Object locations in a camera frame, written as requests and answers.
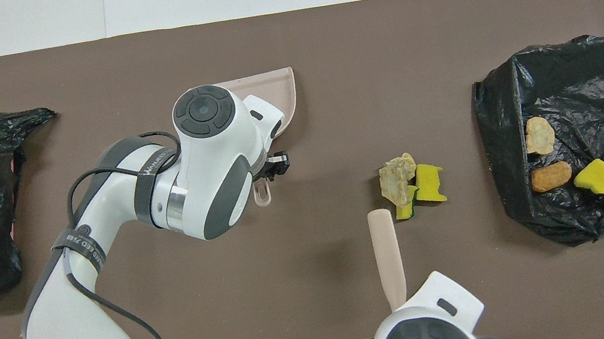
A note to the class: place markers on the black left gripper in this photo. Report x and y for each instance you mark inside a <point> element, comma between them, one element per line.
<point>267,172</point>

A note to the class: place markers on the beige plastic dustpan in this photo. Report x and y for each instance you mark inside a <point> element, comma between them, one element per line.
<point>282,100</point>

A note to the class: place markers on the beige brush black bristles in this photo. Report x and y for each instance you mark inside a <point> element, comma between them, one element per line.
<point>388,259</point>

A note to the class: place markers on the pale crusty bread piece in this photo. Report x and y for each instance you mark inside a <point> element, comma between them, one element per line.
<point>397,178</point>

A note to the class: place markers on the yellow sponge green backing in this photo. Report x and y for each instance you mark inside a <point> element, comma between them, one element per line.
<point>600,180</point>
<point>404,213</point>

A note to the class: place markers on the yellow notched sponge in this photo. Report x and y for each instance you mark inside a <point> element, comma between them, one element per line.
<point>429,182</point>

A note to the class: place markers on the brown bread roll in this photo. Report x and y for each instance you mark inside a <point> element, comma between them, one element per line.
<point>552,177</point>

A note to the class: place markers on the croissant shaped bread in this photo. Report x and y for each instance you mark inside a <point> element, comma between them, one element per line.
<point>539,136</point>

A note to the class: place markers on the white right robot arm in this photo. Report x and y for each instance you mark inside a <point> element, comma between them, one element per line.
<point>434,318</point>

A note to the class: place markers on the right black trash bag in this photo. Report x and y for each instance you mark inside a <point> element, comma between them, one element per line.
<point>578,77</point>

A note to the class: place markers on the brown table mat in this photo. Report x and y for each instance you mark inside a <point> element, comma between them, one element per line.
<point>322,69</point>

